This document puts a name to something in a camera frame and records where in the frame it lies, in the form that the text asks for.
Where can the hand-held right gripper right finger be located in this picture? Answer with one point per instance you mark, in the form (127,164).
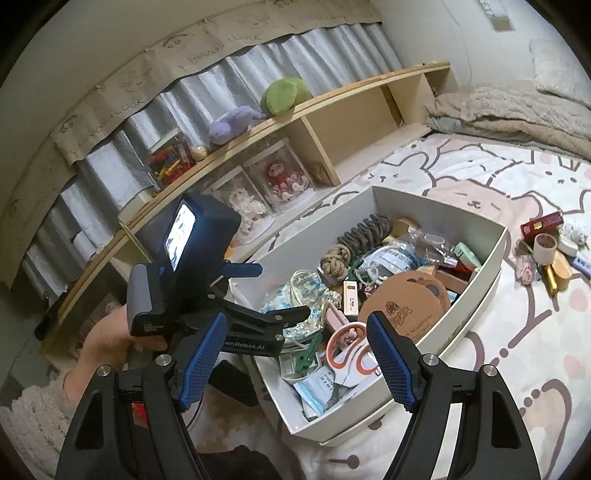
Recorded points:
(390,360)

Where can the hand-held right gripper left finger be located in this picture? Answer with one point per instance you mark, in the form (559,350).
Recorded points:
(203,360)

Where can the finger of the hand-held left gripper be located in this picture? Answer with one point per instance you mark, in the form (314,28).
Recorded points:
(258,332)
(244,271)

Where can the orange and white scissors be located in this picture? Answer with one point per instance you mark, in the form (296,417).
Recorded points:
(351,350)

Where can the blue floral plastic bag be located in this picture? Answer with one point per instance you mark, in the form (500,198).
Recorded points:
(295,304)

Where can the small white printed box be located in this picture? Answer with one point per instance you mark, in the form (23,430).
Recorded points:
(351,297)

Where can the white cardboard box container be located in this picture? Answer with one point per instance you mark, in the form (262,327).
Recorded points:
(415,203)

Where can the person's left forearm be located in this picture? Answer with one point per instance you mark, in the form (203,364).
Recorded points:
(32,415)

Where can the clear box of red items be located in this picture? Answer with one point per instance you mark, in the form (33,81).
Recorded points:
(171,159)

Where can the person's left hand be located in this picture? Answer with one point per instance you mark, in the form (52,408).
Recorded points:
(106,341)

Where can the black flat object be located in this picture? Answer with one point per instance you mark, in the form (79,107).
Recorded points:
(238,383)

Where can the white doll in clear dome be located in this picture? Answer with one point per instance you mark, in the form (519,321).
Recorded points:
(244,203)

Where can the green plastic clothespin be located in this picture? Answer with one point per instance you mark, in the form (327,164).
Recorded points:
(304,357)

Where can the brown round printed card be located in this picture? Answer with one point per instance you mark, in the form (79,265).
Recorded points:
(406,304)

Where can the pink plastic item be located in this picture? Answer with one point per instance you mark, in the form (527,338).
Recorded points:
(336,318)

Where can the white and blue packet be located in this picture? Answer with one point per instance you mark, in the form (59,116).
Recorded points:
(323,387)

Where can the small beige ball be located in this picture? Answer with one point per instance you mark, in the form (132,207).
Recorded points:
(199,153)

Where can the red doll in clear dome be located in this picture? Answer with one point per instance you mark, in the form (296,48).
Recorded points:
(281,180)

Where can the blue face mask pack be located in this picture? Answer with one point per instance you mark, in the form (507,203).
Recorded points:
(392,261)

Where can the plain brown box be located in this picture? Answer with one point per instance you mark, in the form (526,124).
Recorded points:
(455,282)

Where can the purple plush whale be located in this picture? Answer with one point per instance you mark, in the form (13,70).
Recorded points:
(233,127)

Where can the dark cloth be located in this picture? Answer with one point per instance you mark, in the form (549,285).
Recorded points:
(240,464)

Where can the white paper roll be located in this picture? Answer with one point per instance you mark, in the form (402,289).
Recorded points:
(85,244)

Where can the clear plastic packet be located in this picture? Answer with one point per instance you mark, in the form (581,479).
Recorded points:
(429,244)

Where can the grey braided band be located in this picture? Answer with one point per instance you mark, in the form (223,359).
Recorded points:
(364,230)

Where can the mint green item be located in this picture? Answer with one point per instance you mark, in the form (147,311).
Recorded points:
(468,256)

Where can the small round wooden piece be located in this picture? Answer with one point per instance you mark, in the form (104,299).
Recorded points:
(404,228)

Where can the bear print bed sheet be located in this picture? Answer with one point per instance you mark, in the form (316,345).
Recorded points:
(531,346)

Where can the green plush toy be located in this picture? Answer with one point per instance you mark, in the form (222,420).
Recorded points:
(284,94)

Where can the clear pink plastic bag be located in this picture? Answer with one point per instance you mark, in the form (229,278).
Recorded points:
(526,270)

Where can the long wooden bedside shelf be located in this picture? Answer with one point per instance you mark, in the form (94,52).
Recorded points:
(351,124)

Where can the beige printed valance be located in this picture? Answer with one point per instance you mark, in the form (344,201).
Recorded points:
(138,60)

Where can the grey curtain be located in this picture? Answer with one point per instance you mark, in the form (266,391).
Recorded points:
(286,60)

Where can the round wooden box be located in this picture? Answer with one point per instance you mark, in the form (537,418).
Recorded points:
(561,272)

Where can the red rectangular box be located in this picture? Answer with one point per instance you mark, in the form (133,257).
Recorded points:
(542,225)

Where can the white rectangular case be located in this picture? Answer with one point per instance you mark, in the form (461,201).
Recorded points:
(568,247)

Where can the purple bar-shaped item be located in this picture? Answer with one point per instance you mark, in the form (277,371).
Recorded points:
(582,267)

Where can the white fluffy item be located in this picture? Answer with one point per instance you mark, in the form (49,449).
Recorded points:
(577,230)

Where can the grey cloth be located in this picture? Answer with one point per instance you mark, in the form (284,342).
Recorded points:
(445,124)

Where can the beige quilted blanket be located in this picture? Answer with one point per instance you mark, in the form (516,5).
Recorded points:
(517,115)

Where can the beige quilted upright pillow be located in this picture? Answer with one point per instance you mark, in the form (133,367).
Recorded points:
(563,64)

